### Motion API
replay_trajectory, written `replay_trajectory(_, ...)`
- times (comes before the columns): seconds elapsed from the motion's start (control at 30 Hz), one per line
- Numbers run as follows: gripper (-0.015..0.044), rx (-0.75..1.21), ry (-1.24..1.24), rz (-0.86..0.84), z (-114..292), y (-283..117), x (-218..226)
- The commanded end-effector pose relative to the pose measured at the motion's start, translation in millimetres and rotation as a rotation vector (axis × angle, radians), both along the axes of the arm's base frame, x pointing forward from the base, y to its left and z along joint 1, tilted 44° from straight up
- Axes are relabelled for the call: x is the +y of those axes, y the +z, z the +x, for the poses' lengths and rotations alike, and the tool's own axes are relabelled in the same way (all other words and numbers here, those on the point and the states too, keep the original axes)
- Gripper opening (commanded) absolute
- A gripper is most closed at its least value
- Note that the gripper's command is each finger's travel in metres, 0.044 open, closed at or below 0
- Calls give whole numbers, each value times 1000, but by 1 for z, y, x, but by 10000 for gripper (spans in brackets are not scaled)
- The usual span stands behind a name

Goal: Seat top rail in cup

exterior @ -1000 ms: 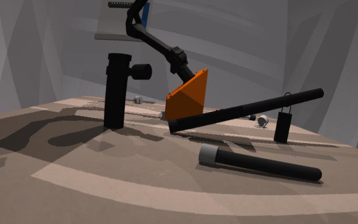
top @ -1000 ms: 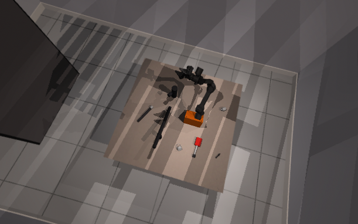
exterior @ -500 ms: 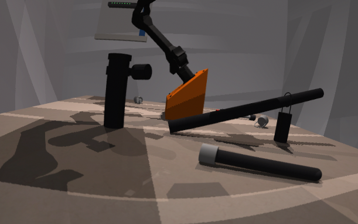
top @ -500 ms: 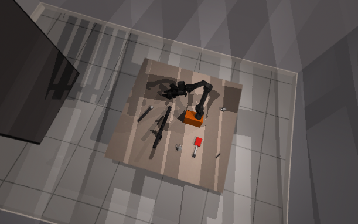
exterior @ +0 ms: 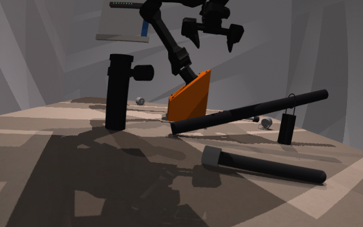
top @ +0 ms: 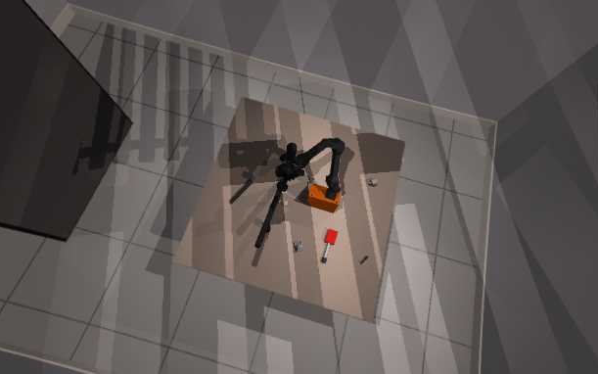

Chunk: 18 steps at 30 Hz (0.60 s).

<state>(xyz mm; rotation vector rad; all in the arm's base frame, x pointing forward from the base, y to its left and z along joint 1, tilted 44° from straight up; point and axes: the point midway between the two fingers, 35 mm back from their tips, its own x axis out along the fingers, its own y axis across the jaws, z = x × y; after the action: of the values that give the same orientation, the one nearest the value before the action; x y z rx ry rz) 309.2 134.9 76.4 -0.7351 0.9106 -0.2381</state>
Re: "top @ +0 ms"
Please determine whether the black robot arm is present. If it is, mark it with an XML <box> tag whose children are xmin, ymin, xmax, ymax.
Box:
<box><xmin>275</xmin><ymin>138</ymin><xmax>345</xmax><ymax>201</ymax></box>

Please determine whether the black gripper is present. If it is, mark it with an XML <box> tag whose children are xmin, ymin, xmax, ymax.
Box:
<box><xmin>276</xmin><ymin>161</ymin><xmax>295</xmax><ymax>192</ymax></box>

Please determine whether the black metal rail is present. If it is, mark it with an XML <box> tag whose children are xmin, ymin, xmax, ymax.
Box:
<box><xmin>254</xmin><ymin>189</ymin><xmax>282</xmax><ymax>248</ymax></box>

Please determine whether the black post with cap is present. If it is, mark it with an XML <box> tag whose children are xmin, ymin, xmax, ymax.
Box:
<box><xmin>287</xmin><ymin>143</ymin><xmax>297</xmax><ymax>161</ymax></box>

